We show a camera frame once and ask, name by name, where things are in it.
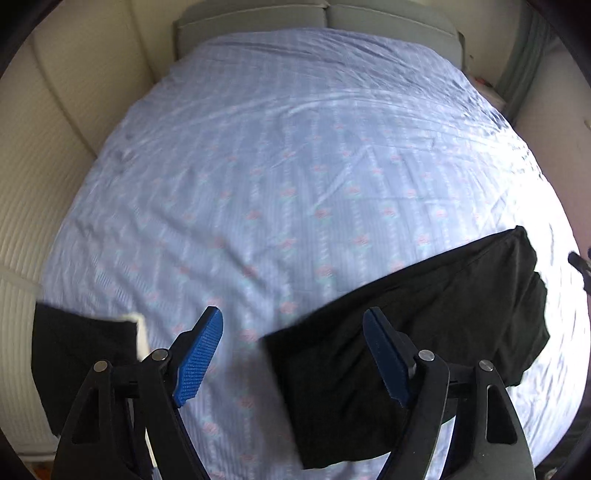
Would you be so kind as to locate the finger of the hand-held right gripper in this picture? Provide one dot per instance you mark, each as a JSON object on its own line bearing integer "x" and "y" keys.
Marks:
{"x": 581, "y": 267}

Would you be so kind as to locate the green striped curtain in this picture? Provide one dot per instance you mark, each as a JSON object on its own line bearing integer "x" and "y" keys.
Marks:
{"x": 526, "y": 55}

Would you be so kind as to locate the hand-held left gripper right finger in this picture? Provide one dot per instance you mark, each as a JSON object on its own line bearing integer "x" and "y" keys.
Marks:
{"x": 387, "y": 355}

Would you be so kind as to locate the black garment with white label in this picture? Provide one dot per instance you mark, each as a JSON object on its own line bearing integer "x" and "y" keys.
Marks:
{"x": 78, "y": 355}

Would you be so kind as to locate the black pants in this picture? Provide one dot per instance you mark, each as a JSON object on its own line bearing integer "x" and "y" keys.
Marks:
{"x": 443, "y": 314}

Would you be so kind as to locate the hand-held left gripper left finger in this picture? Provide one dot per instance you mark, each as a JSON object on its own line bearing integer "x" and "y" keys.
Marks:
{"x": 199, "y": 353}

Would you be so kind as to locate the blue floral bed sheet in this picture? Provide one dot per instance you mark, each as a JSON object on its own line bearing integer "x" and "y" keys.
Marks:
{"x": 286, "y": 184}

